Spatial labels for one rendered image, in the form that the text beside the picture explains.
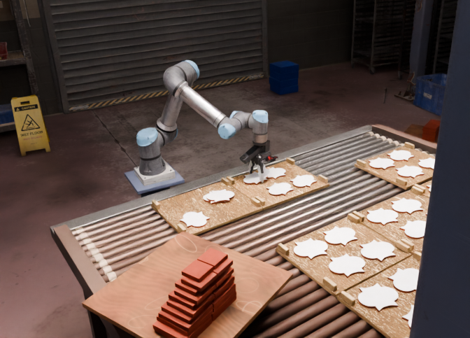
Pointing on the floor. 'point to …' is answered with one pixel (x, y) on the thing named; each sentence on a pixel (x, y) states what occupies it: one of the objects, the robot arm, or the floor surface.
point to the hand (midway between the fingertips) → (255, 178)
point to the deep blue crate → (430, 92)
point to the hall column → (419, 38)
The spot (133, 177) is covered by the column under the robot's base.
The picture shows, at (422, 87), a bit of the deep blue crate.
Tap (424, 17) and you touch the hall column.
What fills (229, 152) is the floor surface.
